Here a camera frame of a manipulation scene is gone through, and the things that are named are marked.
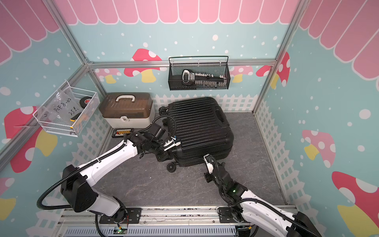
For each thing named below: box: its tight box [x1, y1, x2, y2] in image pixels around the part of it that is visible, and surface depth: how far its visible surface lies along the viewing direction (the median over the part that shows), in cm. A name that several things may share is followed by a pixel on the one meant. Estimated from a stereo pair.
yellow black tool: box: [70, 112, 82, 122], surface depth 66 cm
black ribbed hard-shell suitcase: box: [158, 97, 235, 173], surface depth 86 cm
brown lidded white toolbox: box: [98, 91, 155, 129], surface depth 103 cm
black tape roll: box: [79, 96, 93, 109], surface depth 81 cm
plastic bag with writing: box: [37, 87, 84, 126], surface depth 68 cm
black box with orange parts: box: [111, 128, 135, 138], surface depth 108 cm
